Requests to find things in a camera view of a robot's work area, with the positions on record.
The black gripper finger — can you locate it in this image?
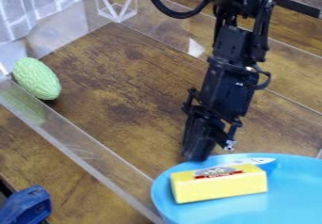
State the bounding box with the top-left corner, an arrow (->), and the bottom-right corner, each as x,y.
183,116 -> 226,162
182,114 -> 198,154

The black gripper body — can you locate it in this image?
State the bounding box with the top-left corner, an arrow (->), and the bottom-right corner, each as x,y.
183,57 -> 259,150

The blue oval tray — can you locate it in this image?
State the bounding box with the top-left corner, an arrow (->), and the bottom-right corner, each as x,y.
150,152 -> 322,224

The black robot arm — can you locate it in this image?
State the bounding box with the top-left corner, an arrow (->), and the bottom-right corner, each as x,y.
182,0 -> 274,161

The white toy fish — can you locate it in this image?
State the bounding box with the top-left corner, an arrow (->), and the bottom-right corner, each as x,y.
218,157 -> 277,170

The yellow butter block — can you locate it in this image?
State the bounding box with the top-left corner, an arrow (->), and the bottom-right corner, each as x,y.
170,164 -> 269,203

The clear acrylic back barrier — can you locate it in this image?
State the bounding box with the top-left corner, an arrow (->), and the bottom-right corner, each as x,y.
123,0 -> 322,114

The clear acrylic barrier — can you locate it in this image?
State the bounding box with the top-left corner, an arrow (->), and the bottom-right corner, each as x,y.
0,76 -> 163,224
123,0 -> 322,114

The clear acrylic front barrier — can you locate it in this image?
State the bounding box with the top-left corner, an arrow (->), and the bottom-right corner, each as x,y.
0,76 -> 163,224

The green bitter gourd toy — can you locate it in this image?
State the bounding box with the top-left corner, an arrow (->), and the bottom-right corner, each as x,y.
12,57 -> 61,100

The blue clamp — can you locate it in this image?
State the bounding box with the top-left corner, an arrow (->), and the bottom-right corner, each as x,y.
0,185 -> 53,224

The white patterned curtain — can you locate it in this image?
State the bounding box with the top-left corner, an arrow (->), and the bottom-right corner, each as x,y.
0,0 -> 81,44

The black cable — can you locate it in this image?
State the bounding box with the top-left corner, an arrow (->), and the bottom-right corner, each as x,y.
143,0 -> 212,20

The clear acrylic corner bracket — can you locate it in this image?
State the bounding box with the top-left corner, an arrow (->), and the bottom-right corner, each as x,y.
96,0 -> 138,24

